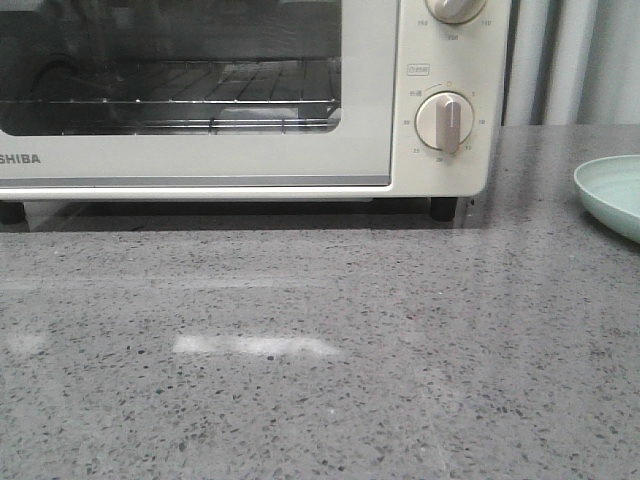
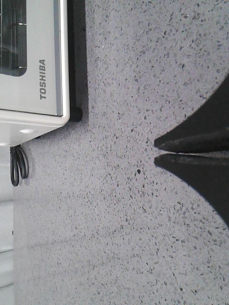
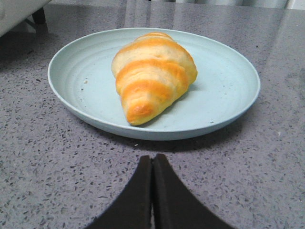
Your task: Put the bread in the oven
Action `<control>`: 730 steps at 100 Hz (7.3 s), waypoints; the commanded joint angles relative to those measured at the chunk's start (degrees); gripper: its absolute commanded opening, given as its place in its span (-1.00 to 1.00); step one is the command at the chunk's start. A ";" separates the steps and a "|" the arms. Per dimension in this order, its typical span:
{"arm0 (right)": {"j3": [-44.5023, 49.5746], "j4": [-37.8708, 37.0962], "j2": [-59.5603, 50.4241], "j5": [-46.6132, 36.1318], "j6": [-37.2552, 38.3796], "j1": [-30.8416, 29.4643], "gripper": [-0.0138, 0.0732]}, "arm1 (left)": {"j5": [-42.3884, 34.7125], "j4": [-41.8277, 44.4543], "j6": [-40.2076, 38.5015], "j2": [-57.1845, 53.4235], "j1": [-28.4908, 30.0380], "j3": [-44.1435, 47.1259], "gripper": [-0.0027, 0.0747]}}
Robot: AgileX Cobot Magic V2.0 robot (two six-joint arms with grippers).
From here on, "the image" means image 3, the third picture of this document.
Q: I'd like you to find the golden striped croissant bread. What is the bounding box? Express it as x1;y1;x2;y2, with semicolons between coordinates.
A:
112;32;198;125

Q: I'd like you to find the white toaster oven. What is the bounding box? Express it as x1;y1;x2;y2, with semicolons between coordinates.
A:
0;0;51;36

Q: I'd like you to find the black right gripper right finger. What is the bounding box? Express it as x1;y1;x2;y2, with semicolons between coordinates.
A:
153;154;232;229

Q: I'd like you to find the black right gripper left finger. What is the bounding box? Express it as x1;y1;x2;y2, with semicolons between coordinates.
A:
87;156;152;229

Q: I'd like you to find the light green round plate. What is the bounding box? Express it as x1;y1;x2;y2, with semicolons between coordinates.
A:
48;28;260;141

